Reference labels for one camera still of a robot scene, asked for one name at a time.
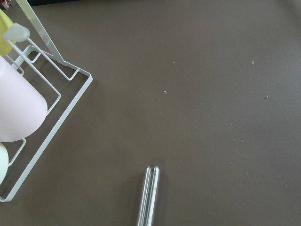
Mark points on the steel muddler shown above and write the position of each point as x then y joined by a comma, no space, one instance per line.
149,192

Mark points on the pink cup on rack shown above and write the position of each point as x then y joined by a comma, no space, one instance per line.
22,108

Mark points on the white cup on rack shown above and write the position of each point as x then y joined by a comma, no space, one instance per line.
4,161

